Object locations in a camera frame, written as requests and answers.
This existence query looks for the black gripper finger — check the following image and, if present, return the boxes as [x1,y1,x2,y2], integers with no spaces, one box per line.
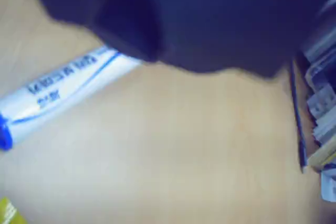
[26,0,164,62]
[156,0,336,78]

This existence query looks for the blue capped white marker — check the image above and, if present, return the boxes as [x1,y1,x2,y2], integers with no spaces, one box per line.
[0,45,144,151]

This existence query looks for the white grey stacked boxes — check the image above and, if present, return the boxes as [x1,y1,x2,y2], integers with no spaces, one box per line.
[301,0,336,204]

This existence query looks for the yellow stick sachet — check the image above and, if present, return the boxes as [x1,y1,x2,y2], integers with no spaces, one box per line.
[0,196,26,224]

